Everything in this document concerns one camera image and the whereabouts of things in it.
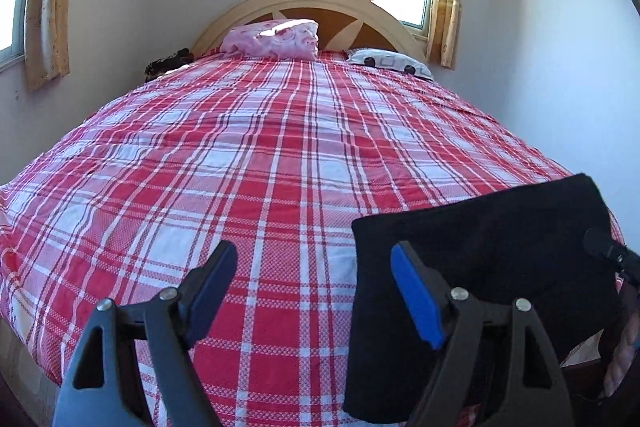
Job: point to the red white plaid bedspread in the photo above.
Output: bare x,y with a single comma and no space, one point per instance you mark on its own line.
278,158

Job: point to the side window with frame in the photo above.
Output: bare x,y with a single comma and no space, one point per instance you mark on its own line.
12,31

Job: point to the beige side window curtain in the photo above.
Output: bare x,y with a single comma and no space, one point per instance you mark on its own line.
45,42

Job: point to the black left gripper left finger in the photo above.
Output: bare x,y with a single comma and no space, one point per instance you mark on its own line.
103,383

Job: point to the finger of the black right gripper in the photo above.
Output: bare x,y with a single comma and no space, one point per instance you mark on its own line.
615,255

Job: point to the black pants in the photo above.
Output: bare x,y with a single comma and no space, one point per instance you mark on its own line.
525,242

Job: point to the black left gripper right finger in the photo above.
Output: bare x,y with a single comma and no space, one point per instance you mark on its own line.
498,356

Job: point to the beige wooden headboard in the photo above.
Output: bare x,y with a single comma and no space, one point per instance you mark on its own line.
342,24

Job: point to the pink floral pillow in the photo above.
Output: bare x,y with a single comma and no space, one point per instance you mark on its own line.
274,39

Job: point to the white pillow with black dots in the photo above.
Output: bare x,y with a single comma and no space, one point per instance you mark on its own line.
389,60

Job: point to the black item beside bed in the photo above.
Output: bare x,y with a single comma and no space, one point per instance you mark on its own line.
167,64

